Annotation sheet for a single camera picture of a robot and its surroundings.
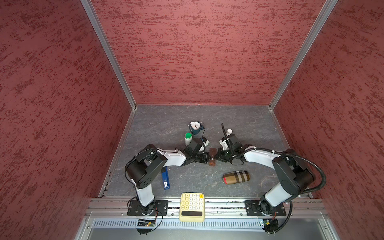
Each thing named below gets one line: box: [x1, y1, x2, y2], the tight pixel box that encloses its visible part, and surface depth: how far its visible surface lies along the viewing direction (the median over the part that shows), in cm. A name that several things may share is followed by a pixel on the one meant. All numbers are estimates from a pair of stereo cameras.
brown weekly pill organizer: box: [208, 147, 218, 167], surface depth 91 cm
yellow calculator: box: [179, 192, 205, 222], surface depth 74 cm
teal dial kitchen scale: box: [188, 120, 205, 135], surface depth 105 cm
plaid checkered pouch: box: [222, 170, 251, 185], surface depth 83 cm
